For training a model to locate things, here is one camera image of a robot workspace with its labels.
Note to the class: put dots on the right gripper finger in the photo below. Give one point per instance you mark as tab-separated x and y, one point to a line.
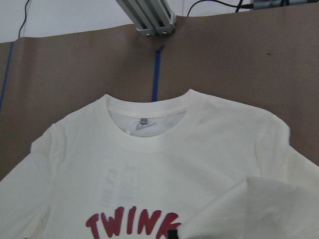
172	234

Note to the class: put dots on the cream long-sleeve cat shirt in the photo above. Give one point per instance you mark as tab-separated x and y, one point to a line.
207	167

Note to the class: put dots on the aluminium frame post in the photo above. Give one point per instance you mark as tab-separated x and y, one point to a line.
150	17

